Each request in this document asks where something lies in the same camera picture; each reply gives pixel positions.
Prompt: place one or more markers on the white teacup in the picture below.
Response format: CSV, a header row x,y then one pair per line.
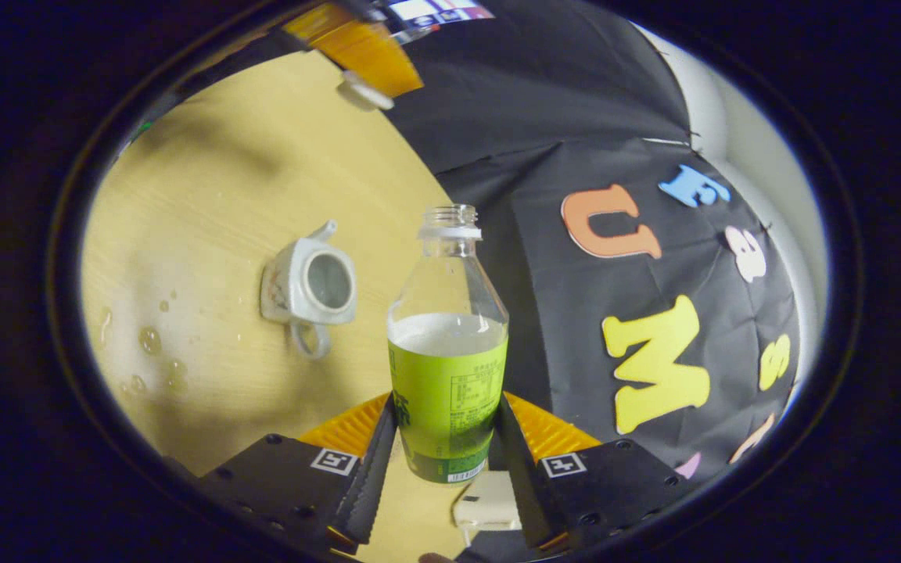
x,y
325,281

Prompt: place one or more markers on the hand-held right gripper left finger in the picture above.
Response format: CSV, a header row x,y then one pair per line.
x,y
372,485

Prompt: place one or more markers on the black backdrop cloth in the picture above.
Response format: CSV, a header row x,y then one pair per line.
x,y
544,102

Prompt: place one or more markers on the clear green-label water bottle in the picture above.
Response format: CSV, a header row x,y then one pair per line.
x,y
450,391

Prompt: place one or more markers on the white toaster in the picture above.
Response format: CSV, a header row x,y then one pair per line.
x,y
486,500

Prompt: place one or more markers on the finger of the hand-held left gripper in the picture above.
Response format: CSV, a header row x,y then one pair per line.
x,y
364,51

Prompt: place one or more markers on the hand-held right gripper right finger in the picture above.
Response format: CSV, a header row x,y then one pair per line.
x,y
523,485

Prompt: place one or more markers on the spilled water drops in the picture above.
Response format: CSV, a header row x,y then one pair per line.
x,y
150,340

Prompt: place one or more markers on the computer monitor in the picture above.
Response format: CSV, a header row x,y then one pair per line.
x,y
439,9

